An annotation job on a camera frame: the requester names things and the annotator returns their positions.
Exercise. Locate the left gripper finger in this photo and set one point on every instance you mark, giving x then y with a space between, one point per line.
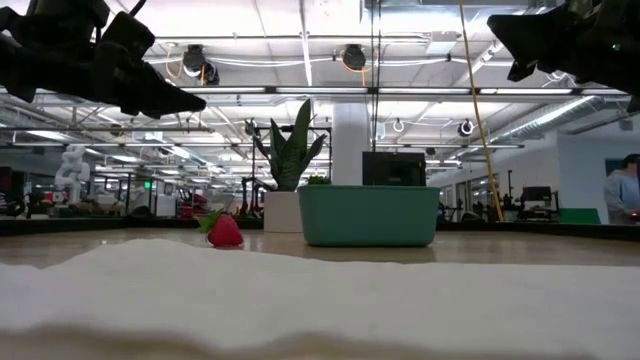
175 97

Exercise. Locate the teal plastic container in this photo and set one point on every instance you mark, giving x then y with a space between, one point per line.
370 215

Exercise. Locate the white folded cloth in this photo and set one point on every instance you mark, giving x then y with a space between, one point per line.
320 300

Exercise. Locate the green board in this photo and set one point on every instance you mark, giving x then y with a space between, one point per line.
580 216

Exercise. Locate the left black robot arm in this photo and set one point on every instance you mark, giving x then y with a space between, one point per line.
20 60

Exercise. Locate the red strawberry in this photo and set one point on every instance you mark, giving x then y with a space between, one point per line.
226 232

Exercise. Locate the green snake plant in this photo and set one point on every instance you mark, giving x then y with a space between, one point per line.
292 155

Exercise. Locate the person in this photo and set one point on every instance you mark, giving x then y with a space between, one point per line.
622 192

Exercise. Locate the white plant pot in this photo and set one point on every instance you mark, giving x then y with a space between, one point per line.
280 212

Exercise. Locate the black monitor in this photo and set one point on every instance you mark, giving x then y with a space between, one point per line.
536 194

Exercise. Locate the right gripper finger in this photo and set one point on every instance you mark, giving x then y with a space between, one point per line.
535 32

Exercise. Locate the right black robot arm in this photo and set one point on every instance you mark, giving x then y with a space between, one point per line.
625 60

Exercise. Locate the black aluminium frame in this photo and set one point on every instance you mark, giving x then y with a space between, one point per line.
100 226

